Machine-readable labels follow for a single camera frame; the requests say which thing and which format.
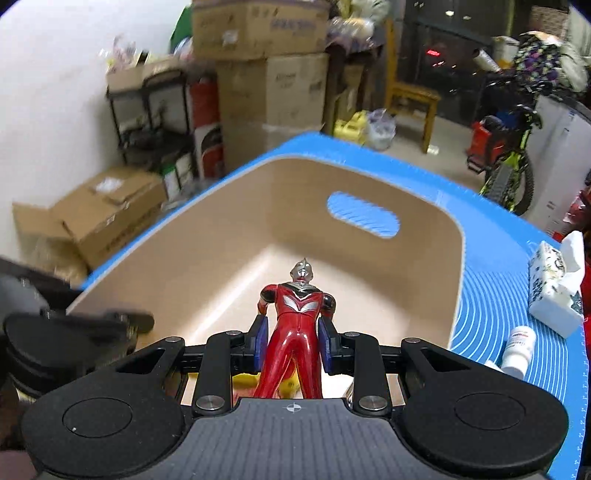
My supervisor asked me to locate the small open cardboard box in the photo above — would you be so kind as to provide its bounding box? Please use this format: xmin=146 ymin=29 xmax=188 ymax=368
xmin=106 ymin=58 xmax=185 ymax=93

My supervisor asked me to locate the black metal shelf rack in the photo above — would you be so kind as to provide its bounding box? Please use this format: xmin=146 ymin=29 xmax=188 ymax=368
xmin=106 ymin=69 xmax=225 ymax=204

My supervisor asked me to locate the wooden chair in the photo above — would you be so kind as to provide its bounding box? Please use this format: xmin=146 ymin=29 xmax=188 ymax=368
xmin=385 ymin=18 xmax=441 ymax=153

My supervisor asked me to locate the white cabinet appliance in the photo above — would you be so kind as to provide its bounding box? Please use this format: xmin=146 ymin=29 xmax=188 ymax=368
xmin=522 ymin=95 xmax=591 ymax=236

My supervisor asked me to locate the yellow plastic toy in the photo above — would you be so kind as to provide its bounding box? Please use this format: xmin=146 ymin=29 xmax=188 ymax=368
xmin=233 ymin=371 xmax=301 ymax=400

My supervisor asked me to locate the red container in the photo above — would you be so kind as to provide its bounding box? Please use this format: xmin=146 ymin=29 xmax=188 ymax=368
xmin=189 ymin=78 xmax=220 ymax=130

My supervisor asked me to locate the beige plastic bin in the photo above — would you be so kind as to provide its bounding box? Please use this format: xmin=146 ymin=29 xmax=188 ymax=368
xmin=67 ymin=157 xmax=465 ymax=402

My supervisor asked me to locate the green black bicycle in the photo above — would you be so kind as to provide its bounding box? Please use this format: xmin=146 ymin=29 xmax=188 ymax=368
xmin=466 ymin=69 xmax=543 ymax=215

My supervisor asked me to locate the red silver action figure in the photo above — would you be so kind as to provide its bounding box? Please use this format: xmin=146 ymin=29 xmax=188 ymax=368
xmin=253 ymin=257 xmax=335 ymax=400

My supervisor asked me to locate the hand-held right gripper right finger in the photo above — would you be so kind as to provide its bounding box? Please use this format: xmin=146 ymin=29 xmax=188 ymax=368
xmin=318 ymin=319 xmax=467 ymax=412

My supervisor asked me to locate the white pill bottle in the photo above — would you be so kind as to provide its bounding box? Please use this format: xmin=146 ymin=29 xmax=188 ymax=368
xmin=501 ymin=325 xmax=536 ymax=380

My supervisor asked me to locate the white-faced cardboard box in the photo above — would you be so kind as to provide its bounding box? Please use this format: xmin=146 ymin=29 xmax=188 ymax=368
xmin=217 ymin=53 xmax=331 ymax=171

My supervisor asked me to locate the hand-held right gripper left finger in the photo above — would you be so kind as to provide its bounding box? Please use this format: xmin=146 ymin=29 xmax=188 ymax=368
xmin=115 ymin=318 xmax=269 ymax=415

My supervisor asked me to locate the blue silicone baking mat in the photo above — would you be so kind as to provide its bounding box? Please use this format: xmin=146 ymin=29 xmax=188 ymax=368
xmin=85 ymin=131 xmax=585 ymax=480

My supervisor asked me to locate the yellow plastic container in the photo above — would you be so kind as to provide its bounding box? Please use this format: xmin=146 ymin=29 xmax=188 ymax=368
xmin=333 ymin=111 xmax=368 ymax=141

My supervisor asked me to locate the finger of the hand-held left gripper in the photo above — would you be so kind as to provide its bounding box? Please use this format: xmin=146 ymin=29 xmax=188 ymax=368
xmin=41 ymin=308 xmax=155 ymax=334

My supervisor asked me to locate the white rolled tube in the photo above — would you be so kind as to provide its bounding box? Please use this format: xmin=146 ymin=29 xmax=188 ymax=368
xmin=473 ymin=48 xmax=502 ymax=72

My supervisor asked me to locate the floral fabric bag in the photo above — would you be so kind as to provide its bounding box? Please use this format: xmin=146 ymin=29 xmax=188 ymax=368
xmin=512 ymin=32 xmax=573 ymax=95

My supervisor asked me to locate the white printed tissue box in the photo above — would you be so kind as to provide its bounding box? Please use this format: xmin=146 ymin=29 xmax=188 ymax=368
xmin=526 ymin=231 xmax=585 ymax=340

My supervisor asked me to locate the clear plastic bag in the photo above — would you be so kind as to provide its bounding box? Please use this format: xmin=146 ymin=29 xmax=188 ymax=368
xmin=365 ymin=108 xmax=397 ymax=151

